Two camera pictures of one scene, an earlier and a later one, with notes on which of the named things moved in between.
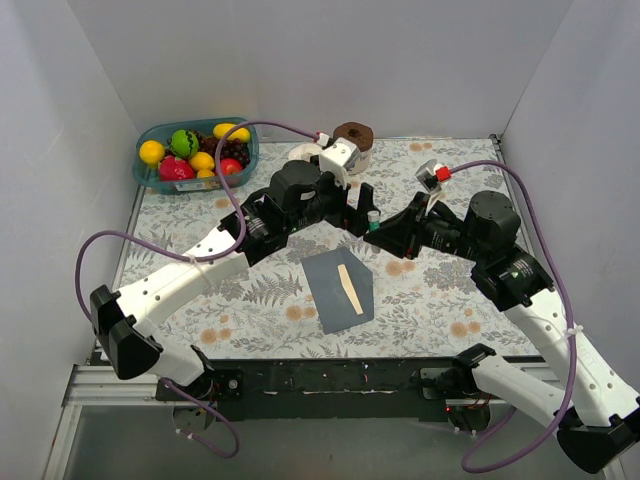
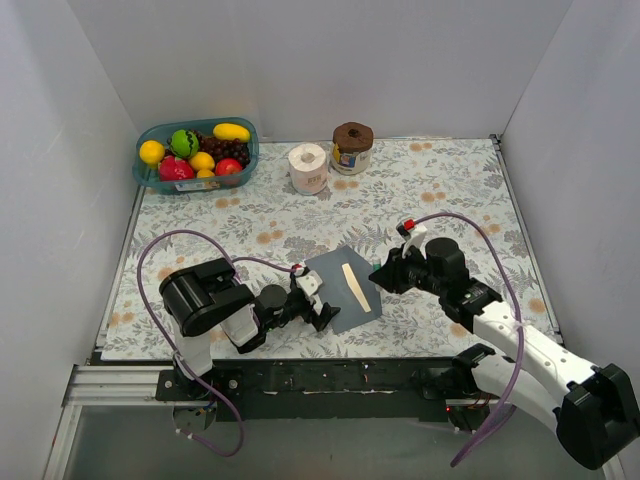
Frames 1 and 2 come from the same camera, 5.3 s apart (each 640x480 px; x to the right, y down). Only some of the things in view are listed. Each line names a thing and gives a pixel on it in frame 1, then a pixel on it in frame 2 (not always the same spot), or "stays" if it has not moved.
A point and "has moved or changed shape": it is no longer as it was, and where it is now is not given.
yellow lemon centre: x=202 y=161 stays
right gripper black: x=415 y=230 → x=396 y=270
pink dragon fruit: x=175 y=169 stays
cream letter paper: x=348 y=284 has moved or changed shape
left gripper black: x=345 y=213 → x=310 y=306
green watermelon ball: x=184 y=143 stays
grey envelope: x=341 y=288 stays
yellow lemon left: x=151 y=152 stays
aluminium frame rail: x=90 y=386 stays
